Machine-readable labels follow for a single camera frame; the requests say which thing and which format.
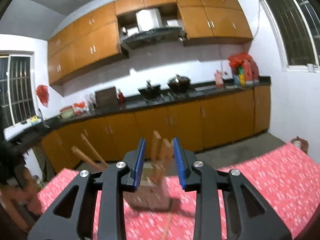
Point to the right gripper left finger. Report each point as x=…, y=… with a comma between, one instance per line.
x=92, y=204

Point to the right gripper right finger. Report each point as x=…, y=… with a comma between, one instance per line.
x=248, y=214

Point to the wooden chopstick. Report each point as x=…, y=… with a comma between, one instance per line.
x=167, y=226
x=157, y=173
x=166, y=156
x=86, y=159
x=104, y=163
x=156, y=146

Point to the person left hand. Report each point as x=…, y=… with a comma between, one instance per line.
x=28, y=195

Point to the red floral tablecloth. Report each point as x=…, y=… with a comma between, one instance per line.
x=289, y=180

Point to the beige perforated utensil holder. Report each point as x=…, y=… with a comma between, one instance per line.
x=149, y=196

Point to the lower wooden cabinets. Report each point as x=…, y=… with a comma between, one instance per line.
x=202, y=123

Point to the wooden cabinets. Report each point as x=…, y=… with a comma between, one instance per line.
x=202, y=123
x=108, y=33

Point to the green basin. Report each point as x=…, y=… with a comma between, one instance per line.
x=67, y=112

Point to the red bag on counter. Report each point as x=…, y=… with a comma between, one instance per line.
x=80, y=107

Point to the dark wooden cutting board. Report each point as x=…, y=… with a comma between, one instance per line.
x=106, y=97

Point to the left window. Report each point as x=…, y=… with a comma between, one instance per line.
x=16, y=92

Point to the window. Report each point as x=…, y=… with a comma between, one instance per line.
x=16, y=92
x=296, y=24

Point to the red bottle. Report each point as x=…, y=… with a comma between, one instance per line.
x=121, y=97

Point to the pink bottle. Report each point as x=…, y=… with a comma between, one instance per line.
x=218, y=78

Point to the red oil jugs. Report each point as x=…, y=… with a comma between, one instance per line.
x=251, y=71

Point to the black lidded wok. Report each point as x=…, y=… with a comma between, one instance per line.
x=179, y=84

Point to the black wok with ladle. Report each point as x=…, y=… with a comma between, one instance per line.
x=150, y=92

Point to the steel range hood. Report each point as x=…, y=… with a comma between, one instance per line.
x=150, y=26

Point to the upper wooden cabinets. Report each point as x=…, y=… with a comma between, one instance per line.
x=108, y=33

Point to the right window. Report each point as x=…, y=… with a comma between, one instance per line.
x=296, y=24

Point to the red plastic bag on wall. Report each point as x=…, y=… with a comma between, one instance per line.
x=43, y=95

